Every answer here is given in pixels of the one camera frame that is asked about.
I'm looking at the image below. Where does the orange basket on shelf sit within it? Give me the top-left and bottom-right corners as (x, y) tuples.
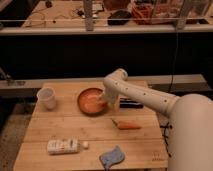
(131, 4), (153, 25)

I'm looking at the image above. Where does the black object on shelf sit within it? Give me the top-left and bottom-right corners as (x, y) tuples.
(107, 10), (131, 25)

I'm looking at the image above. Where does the white lotion bottle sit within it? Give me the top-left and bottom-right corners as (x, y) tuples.
(47, 139), (89, 155)

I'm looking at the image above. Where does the orange carrot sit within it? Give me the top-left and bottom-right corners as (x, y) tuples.
(113, 120), (141, 130)

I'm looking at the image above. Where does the orange ceramic bowl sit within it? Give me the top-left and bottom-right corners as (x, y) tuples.
(77, 88), (108, 116)

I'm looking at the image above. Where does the blue folded cloth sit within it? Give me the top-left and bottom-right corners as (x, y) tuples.
(99, 146), (125, 171)

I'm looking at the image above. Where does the translucent plastic cup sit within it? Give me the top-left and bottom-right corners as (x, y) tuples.
(37, 87), (56, 110)

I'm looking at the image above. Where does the black rectangular box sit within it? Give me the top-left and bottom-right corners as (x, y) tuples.
(119, 98), (143, 108)

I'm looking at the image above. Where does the black floor cable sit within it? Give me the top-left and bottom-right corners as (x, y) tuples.
(160, 121), (173, 158)

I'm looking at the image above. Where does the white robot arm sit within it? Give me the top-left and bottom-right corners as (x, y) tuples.
(102, 69), (213, 171)

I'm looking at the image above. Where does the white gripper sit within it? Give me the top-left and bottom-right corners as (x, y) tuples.
(99, 88), (119, 110)

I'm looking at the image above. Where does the metal rail beam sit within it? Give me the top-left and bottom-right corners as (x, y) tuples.
(0, 74), (209, 98)

